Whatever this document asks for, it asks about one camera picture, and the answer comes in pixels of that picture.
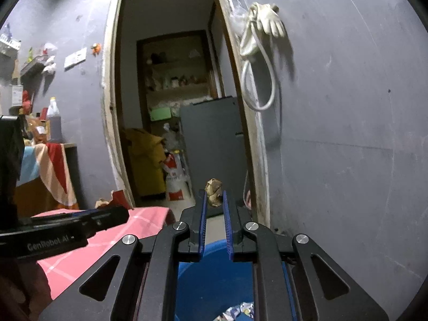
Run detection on wooden door frame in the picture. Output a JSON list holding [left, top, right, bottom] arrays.
[[101, 0, 271, 226]]

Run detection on orange wall hook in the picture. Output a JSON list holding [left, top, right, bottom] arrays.
[[91, 43, 102, 56]]

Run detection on white hose loop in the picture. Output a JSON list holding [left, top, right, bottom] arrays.
[[240, 33, 277, 112]]

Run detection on grey washing machine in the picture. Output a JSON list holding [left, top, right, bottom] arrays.
[[180, 96, 247, 201]]

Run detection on yellow sack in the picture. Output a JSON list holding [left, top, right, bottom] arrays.
[[125, 128, 166, 197]]

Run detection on white wire basket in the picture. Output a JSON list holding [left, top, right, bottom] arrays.
[[0, 23, 21, 57]]

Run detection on white wall switch plate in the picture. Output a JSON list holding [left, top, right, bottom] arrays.
[[64, 47, 87, 70]]

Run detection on tan paper ball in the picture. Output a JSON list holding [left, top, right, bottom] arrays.
[[205, 178, 223, 207]]

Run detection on brown paper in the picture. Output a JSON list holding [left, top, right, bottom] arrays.
[[95, 190, 133, 209]]

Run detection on blue striped towel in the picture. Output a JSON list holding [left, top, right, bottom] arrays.
[[17, 143, 78, 209]]

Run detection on trash pile in bucket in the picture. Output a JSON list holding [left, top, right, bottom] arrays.
[[214, 302, 255, 321]]

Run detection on blue plastic bucket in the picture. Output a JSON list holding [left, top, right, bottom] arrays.
[[175, 240, 254, 320]]

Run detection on pink checked tablecloth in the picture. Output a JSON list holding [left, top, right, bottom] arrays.
[[36, 207, 175, 300]]

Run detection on wooden storage shelf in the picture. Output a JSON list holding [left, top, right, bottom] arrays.
[[136, 30, 219, 131]]

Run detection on person's left hand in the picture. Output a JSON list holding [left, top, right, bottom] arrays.
[[1, 262, 52, 320]]

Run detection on large oil jug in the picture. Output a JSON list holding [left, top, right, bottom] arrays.
[[46, 97, 63, 143]]

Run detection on red white bag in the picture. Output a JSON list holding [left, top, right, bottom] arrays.
[[162, 150, 192, 201]]

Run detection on green box on shelf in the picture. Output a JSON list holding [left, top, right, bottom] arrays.
[[150, 106, 172, 122]]

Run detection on wall wire shelf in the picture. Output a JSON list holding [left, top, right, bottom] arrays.
[[20, 59, 45, 78]]

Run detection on white rubber gloves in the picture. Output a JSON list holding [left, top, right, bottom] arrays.
[[239, 2, 286, 59]]

